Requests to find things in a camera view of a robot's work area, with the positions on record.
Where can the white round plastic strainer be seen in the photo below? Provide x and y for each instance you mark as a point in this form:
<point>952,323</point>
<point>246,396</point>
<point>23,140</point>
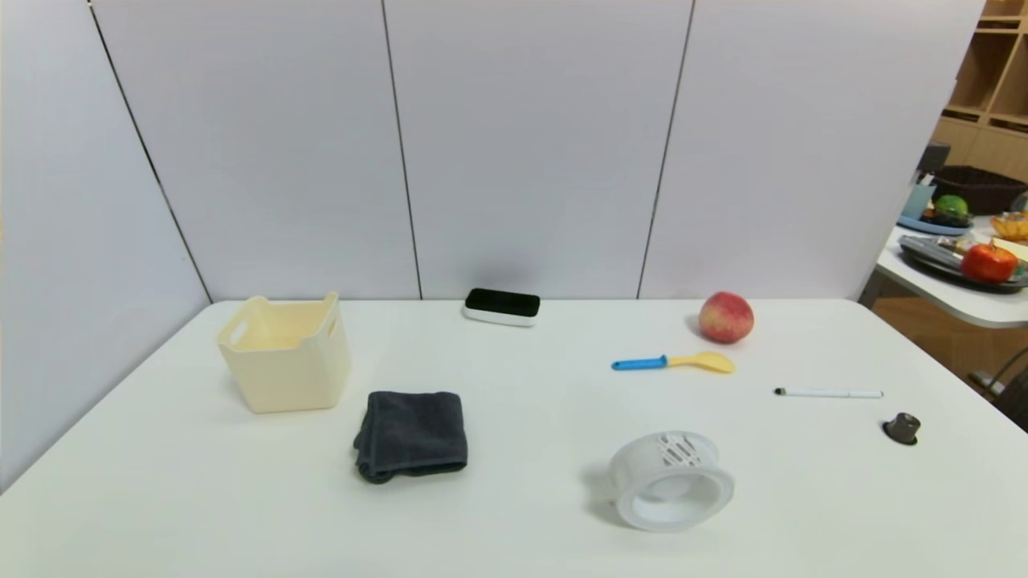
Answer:
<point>671,498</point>

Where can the cream plastic storage box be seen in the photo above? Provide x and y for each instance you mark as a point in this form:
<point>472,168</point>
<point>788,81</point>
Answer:
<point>285,373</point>

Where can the black and white flat device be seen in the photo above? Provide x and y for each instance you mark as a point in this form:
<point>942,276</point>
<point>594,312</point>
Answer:
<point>503,304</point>

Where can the dark grey folded towel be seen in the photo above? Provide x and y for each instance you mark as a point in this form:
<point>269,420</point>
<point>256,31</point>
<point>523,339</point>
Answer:
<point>411,433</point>

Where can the red yellow peach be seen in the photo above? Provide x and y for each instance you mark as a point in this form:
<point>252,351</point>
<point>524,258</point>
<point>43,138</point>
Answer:
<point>726,318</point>

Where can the white marker pen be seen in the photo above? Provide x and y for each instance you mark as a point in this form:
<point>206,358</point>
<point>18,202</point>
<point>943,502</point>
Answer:
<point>827,393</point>

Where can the light blue cup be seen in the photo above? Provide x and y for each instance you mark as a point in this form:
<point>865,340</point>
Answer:
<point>917,201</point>

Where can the small dark grey knob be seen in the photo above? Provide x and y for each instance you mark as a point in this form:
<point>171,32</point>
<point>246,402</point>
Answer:
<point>903,428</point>

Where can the blue plate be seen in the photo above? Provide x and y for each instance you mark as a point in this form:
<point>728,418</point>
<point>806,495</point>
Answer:
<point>923,225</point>

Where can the dark oval tray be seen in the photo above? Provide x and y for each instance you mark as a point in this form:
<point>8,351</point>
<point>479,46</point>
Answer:
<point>932,255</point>

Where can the black office chair back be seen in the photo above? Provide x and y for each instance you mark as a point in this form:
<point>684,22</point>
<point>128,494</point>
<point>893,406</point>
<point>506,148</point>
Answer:
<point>933,156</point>

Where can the white side table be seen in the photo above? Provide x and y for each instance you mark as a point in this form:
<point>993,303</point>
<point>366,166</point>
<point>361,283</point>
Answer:
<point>956,301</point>

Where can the green round fruit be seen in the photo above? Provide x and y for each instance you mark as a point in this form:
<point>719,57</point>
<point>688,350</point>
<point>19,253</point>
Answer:
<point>951,206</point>

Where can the dark woven basket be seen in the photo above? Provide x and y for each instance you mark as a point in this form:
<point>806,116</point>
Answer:
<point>976,189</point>

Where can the red tomato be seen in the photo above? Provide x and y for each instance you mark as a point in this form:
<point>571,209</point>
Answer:
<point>988,263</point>

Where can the orange yellow bowl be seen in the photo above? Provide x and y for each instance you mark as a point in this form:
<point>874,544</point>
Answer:
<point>1010,225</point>

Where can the wooden shelf unit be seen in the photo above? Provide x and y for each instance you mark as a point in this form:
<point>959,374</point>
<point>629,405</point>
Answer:
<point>992,80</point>

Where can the dark chair frame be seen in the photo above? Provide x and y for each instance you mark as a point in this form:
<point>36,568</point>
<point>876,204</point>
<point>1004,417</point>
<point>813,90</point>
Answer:
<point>1008,385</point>

